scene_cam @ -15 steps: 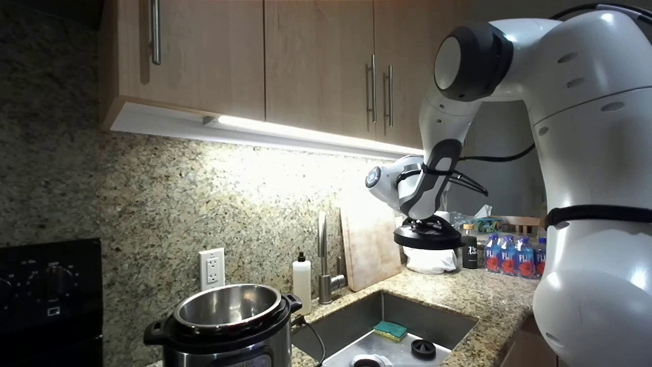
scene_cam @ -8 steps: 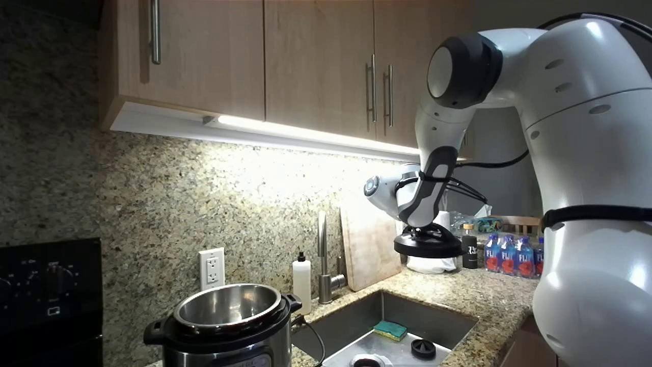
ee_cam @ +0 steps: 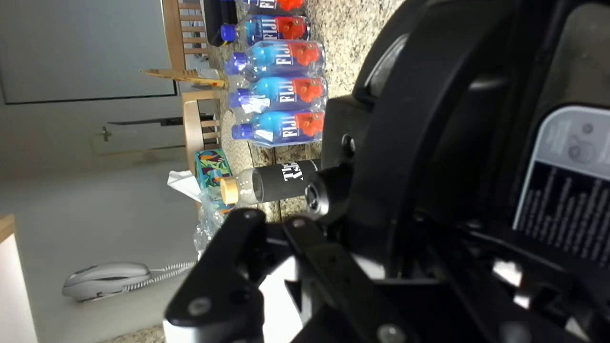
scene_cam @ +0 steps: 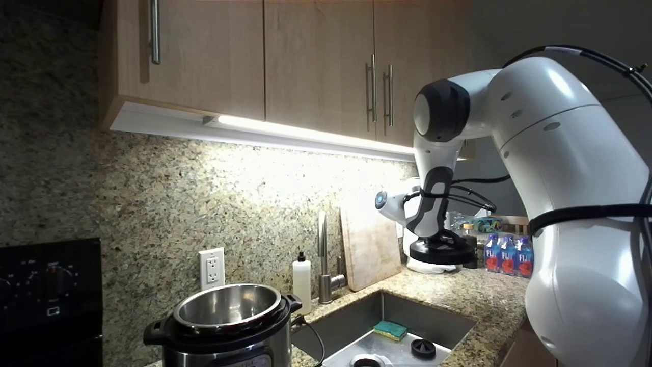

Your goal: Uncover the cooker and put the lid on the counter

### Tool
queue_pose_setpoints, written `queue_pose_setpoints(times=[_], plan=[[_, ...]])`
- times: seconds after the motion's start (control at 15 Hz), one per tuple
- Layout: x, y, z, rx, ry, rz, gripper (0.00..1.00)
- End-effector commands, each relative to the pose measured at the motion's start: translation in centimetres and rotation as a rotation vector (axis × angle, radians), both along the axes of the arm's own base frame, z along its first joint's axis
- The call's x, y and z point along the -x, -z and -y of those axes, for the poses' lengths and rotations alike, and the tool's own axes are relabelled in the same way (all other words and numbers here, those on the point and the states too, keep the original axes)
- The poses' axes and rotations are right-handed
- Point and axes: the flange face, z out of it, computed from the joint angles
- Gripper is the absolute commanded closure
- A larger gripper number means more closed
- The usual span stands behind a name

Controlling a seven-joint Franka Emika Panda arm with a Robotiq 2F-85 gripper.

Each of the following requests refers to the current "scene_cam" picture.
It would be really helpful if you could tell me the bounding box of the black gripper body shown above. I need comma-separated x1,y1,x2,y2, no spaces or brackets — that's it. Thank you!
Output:
417,224,462,242

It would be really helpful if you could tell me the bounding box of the black pressure cooker lid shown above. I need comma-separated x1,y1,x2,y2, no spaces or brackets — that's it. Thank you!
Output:
408,229,478,270

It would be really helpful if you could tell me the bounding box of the pressure cooker base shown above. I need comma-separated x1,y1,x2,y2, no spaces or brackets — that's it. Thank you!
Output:
140,292,305,367

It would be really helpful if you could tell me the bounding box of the teal tissue box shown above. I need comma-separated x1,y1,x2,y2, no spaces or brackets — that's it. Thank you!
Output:
454,206,506,236

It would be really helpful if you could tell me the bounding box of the blue red labelled bottle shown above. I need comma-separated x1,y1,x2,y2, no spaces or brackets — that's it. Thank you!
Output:
516,235,537,280
500,232,519,278
484,232,504,275

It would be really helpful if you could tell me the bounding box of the wooden cutting board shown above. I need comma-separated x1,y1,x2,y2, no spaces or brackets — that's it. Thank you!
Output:
338,202,406,296

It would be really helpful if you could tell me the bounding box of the green dish sponge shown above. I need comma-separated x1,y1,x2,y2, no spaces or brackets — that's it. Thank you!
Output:
372,318,410,345

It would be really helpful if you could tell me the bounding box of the black sink stopper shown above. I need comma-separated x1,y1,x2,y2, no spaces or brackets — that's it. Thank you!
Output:
410,336,439,364

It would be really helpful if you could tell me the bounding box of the chrome faucet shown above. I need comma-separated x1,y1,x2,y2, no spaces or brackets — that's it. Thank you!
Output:
314,211,351,307

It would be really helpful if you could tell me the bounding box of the stainless steel sink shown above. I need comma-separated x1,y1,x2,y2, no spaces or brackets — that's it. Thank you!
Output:
291,290,476,367

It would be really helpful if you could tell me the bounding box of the wooden base cabinet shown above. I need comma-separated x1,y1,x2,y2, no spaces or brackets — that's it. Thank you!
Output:
498,325,546,367

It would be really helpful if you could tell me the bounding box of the white soap bottle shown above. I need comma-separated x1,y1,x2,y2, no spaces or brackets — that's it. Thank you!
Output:
291,250,314,315

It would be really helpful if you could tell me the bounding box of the under-cabinet light strip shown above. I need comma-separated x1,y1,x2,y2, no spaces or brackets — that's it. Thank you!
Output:
108,99,470,165

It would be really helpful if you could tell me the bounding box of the stainless steel inner pot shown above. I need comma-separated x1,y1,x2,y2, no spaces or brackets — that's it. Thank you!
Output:
173,281,284,331

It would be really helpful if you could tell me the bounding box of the wide wooden cabinet door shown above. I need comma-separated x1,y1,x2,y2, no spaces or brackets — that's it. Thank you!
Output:
98,0,267,131

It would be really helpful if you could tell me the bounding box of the black stove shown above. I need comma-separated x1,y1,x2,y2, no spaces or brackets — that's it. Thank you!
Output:
0,235,107,367

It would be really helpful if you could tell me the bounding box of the black cooker power cable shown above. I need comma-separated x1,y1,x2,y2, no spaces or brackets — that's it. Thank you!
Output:
291,315,330,367

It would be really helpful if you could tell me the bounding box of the white wall power outlet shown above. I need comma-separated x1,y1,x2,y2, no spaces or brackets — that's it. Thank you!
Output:
198,248,228,292

